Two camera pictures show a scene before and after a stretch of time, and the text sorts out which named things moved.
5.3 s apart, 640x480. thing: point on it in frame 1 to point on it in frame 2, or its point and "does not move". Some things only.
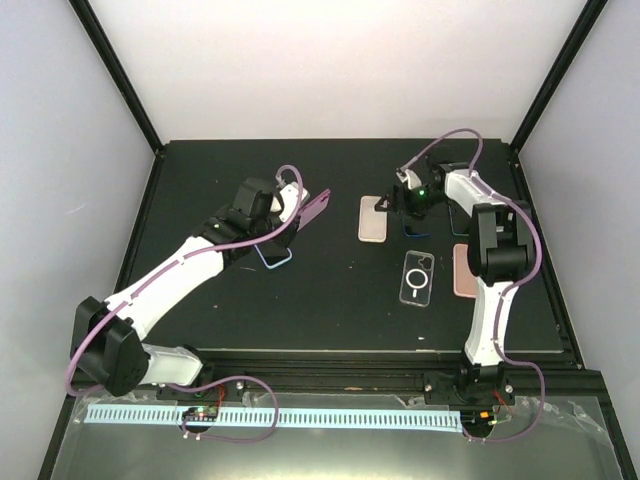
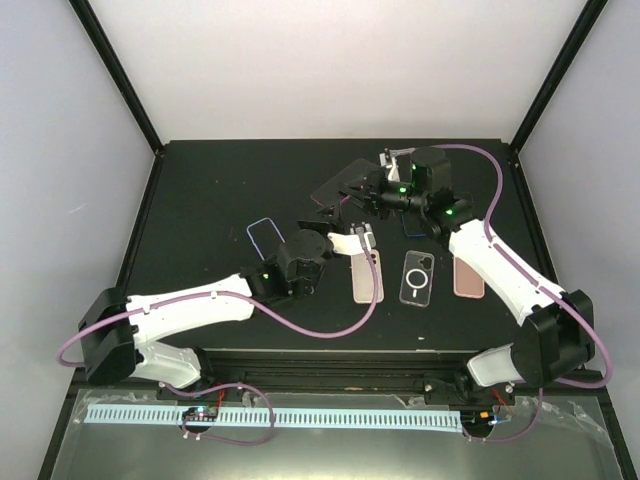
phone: [372, 224] to [364, 280]
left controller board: [201, 413] does not move
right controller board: [477, 419] does not move
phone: [417, 278] does not move
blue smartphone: [415, 227] does not move
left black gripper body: [284, 240] to [330, 224]
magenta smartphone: [313, 207] to [328, 194]
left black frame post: [104, 50] does not move
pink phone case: [464, 279] does not move
